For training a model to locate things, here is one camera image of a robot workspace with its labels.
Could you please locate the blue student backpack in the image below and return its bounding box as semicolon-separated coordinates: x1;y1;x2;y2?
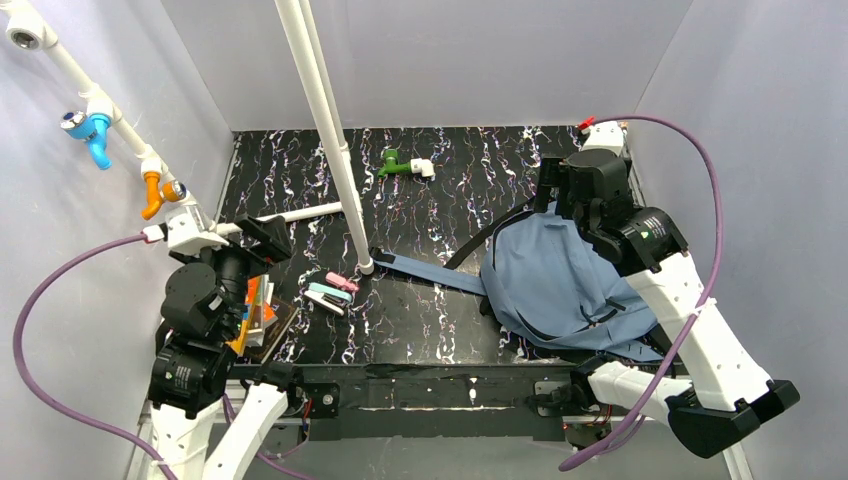
370;202;663;362

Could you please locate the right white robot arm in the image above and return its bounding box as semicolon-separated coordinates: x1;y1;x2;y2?
534;149;800;470

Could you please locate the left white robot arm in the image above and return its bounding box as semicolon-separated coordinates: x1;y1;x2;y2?
143;210;294;479

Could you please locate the orange treehouse book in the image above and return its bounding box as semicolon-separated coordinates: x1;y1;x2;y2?
229;274;277;356

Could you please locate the dark brown book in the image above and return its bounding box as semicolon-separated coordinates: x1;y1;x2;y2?
243;297;300;363

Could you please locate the teal white stapler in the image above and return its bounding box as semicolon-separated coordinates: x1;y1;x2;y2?
303;282;353;316

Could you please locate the orange plastic tap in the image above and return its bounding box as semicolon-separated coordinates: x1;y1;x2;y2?
141;171;189;220

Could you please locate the green plastic tap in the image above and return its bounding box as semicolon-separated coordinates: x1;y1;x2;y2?
377;149;412;178

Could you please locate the blue plastic tap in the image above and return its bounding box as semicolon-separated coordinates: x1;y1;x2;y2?
60;111;112;170

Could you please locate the white vertical pvc pipe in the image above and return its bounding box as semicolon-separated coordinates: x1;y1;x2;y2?
275;0;375;275

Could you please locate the thin white rear pipe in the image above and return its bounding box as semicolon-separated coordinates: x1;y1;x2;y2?
299;0;349;152

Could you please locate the white slanted pvc pipe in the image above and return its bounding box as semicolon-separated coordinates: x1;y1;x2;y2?
0;0;344;240

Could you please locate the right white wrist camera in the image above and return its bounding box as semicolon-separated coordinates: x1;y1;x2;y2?
577;117;626;155

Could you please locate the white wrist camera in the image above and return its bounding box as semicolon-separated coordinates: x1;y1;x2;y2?
577;117;626;155
141;205;229;256

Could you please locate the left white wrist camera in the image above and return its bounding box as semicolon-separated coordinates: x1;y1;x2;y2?
141;205;229;256

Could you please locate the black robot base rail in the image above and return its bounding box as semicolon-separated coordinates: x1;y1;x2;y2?
295;363;618;441

